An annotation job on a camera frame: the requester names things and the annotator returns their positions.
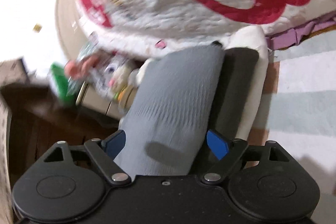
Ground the checkered fleece blanket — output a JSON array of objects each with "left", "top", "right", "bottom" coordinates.
[{"left": 247, "top": 29, "right": 336, "bottom": 224}]

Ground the grey knit sweater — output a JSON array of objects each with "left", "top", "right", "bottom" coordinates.
[{"left": 114, "top": 45, "right": 224, "bottom": 177}]

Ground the green package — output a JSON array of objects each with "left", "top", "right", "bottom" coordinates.
[{"left": 48, "top": 63, "right": 79, "bottom": 107}]

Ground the dark wooden nightstand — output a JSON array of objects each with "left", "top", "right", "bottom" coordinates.
[{"left": 1, "top": 83, "right": 118, "bottom": 184}]

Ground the grey plush rabbit toy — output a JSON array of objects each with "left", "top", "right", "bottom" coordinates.
[{"left": 104, "top": 56, "right": 151, "bottom": 111}]

